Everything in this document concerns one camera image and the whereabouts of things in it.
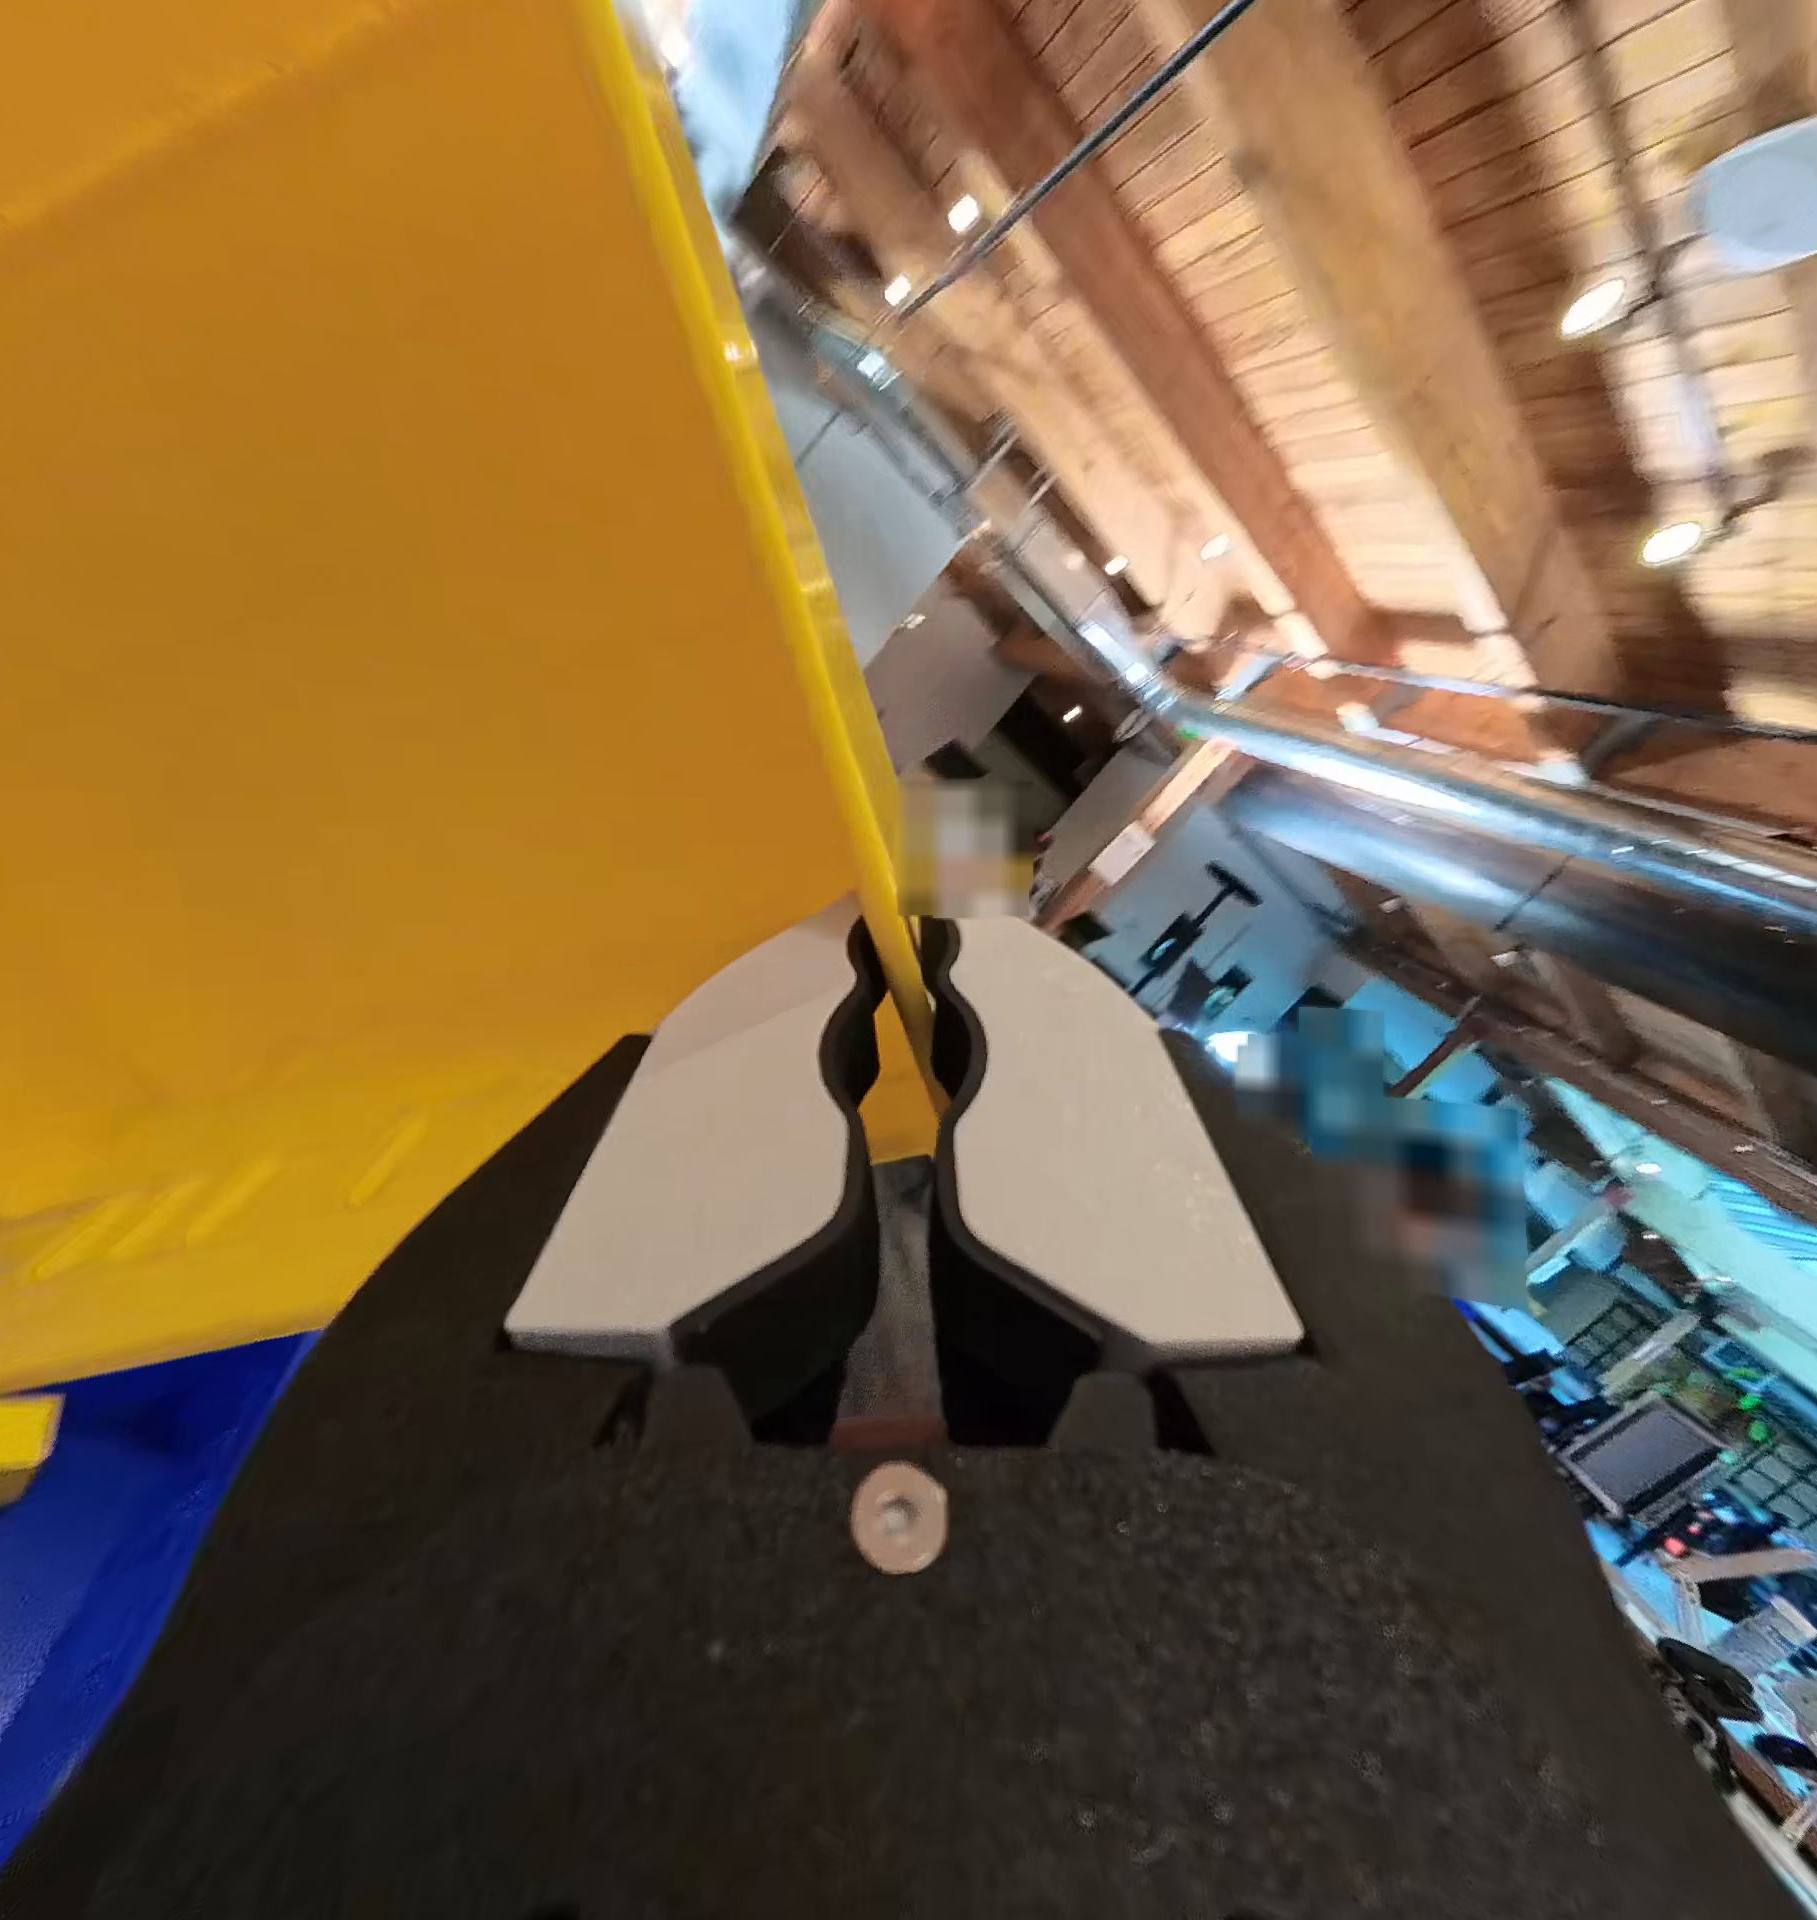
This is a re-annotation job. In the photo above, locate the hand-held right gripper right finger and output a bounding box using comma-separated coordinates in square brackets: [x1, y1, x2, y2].
[924, 915, 1307, 1450]

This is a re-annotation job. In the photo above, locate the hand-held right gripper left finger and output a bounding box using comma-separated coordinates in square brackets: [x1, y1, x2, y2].
[504, 899, 889, 1450]

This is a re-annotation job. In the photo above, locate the yellow plastic box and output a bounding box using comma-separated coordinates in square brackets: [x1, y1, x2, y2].
[0, 0, 946, 1403]

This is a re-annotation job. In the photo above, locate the blue plastic box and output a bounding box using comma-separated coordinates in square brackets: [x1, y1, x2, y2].
[0, 1199, 326, 1920]

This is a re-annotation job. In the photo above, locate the black round-top pole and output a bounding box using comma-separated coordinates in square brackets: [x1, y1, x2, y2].
[1170, 866, 1261, 963]

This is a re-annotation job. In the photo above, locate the metal ceiling rod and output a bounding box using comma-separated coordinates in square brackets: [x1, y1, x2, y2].
[893, 0, 1269, 323]

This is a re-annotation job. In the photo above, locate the silver ventilation duct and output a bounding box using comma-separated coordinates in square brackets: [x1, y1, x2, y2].
[790, 315, 1817, 932]

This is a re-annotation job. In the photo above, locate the large dark ventilation duct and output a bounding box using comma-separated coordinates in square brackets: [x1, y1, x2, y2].
[1224, 764, 1817, 1082]

